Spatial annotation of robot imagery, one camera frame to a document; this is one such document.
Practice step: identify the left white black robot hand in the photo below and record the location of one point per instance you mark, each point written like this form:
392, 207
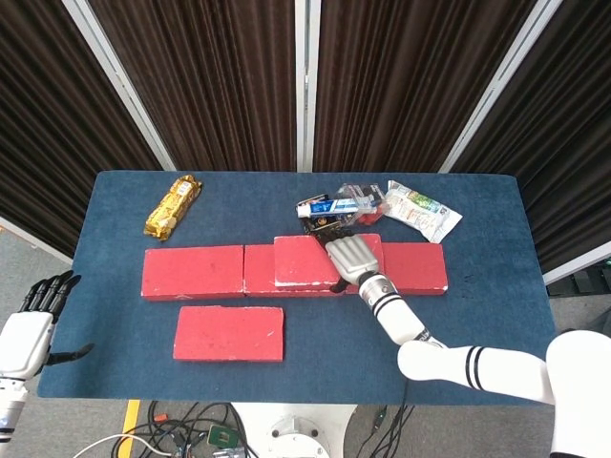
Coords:
24, 343

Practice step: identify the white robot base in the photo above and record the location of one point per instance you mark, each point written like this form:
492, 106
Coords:
293, 431

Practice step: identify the blue felt table cloth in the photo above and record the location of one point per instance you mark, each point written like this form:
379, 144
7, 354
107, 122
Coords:
310, 343

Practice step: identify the small red item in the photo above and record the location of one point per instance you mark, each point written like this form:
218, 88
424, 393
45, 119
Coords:
368, 219

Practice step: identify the yellow floor tape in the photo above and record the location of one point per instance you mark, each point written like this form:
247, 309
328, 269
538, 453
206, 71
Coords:
129, 424

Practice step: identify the clear plastic box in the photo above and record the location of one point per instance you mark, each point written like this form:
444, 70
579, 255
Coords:
365, 196

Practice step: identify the small orange connector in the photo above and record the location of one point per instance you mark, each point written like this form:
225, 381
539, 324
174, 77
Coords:
161, 418

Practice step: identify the gold foil snack pack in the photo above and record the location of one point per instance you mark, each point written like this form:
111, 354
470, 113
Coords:
173, 207

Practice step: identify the red rectangular block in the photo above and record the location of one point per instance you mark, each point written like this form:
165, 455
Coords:
298, 262
191, 272
258, 272
415, 267
229, 334

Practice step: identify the blue white toothpaste box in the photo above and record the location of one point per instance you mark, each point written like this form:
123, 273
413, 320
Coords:
324, 208

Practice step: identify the green circuit board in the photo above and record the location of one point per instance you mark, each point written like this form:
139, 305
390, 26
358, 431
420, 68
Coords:
221, 435

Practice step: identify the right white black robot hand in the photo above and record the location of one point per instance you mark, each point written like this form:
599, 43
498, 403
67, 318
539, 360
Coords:
353, 257

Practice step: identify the white printed snack pouch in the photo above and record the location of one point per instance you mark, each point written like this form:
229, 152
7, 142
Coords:
420, 212

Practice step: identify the brown pleated partition panel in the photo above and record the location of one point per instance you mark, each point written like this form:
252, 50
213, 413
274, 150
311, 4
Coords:
48, 119
396, 81
215, 81
563, 143

